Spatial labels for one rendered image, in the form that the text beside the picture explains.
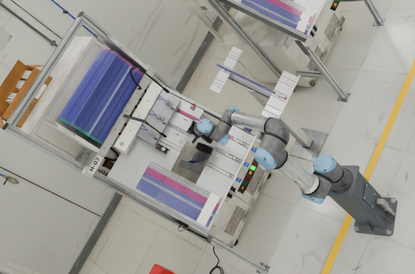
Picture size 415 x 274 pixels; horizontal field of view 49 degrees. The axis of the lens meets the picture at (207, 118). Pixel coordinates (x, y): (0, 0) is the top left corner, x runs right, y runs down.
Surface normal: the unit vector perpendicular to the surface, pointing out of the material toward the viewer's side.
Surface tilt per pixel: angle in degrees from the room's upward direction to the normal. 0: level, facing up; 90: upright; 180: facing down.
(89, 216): 90
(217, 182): 44
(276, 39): 0
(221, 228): 90
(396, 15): 0
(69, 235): 90
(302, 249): 0
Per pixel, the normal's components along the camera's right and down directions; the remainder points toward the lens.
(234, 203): 0.65, 0.15
